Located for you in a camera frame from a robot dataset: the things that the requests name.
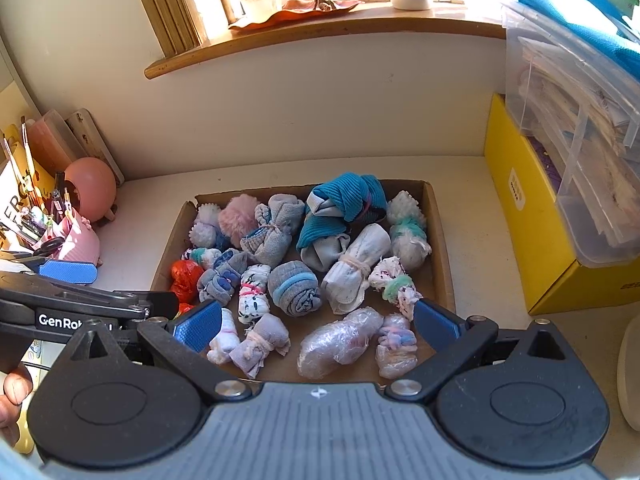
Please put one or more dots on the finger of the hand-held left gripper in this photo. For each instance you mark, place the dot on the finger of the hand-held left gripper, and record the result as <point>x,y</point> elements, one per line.
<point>67,270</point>
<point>155,304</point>

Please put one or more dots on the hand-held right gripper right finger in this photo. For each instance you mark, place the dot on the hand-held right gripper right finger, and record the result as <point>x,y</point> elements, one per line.
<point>437,325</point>

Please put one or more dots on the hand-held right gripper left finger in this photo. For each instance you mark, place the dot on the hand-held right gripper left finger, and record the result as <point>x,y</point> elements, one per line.
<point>197,327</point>

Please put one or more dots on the small white bundle pink band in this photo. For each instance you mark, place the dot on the small white bundle pink band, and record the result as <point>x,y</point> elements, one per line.
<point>227,337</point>

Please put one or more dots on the small red plastic bundle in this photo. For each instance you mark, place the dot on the small red plastic bundle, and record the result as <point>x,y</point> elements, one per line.
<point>186,280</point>

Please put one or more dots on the plastic bundle pastel band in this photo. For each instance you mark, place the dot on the plastic bundle pastel band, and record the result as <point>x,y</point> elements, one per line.
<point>396,347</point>

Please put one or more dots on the grey sock bundle purple band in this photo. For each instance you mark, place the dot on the grey sock bundle purple band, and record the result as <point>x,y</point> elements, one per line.
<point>222,277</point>

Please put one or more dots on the white patterned bundle green band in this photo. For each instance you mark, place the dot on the white patterned bundle green band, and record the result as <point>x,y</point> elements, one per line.
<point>395,285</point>

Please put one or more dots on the shallow cardboard box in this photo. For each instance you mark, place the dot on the shallow cardboard box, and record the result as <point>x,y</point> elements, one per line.
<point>442,260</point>

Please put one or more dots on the small white bundle green band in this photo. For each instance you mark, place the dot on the small white bundle green band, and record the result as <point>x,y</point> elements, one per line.
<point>202,257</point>

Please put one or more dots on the white foam bundle green band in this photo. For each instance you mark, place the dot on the white foam bundle green band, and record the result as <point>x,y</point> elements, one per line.
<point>410,240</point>

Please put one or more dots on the clear plastic bag bundle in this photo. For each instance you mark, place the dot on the clear plastic bag bundle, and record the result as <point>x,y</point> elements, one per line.
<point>340,342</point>

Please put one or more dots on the grey sock roll blue band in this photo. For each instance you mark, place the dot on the grey sock roll blue band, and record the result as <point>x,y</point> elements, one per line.
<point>294,287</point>

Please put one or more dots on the grey striped sock bundle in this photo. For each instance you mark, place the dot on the grey striped sock bundle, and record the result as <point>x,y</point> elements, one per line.
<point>272,230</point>

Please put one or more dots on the teal sock bundle pink band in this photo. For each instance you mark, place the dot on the teal sock bundle pink band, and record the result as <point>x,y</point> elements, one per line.
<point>345,195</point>

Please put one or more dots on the person's left hand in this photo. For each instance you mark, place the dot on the person's left hand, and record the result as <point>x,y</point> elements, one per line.
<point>15,387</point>

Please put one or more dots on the black scissors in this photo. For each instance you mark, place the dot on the black scissors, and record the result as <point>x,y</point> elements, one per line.
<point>42,247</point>

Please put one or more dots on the bunch of coloured pens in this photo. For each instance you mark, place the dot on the bunch of coloured pens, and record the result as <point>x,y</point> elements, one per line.
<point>45,210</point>

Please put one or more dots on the pink round piggy bank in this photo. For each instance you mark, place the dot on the pink round piggy bank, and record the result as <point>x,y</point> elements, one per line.
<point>92,187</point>

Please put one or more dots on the yellow printed card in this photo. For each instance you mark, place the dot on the yellow printed card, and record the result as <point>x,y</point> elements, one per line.
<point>15,185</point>

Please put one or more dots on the paint brush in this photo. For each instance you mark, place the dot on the paint brush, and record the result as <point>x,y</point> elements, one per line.
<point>11,157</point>
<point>29,155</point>

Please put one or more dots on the pink translucent container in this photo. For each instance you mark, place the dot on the pink translucent container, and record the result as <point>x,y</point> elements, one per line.
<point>47,140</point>

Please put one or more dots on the yellow box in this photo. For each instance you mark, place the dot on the yellow box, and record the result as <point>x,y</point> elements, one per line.
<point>525,220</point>

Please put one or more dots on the wooden board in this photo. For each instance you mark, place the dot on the wooden board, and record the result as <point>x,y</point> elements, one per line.
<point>95,135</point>

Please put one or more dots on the white round plate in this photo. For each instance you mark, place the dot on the white round plate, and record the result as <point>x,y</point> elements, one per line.
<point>631,375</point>

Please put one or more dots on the clear plastic storage box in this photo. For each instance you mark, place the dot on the clear plastic storage box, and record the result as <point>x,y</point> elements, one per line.
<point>575,135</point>

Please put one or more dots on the wooden window sill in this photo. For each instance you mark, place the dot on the wooden window sill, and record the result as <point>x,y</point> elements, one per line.
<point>325,35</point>

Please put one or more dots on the orange leaf tray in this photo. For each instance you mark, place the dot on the orange leaf tray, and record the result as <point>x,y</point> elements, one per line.
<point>300,12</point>

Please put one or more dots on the blue cloth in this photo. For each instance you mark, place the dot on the blue cloth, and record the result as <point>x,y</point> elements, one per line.
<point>565,5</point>

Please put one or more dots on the wooden window frame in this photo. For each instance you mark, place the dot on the wooden window frame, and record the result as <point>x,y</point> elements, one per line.
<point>160,5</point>

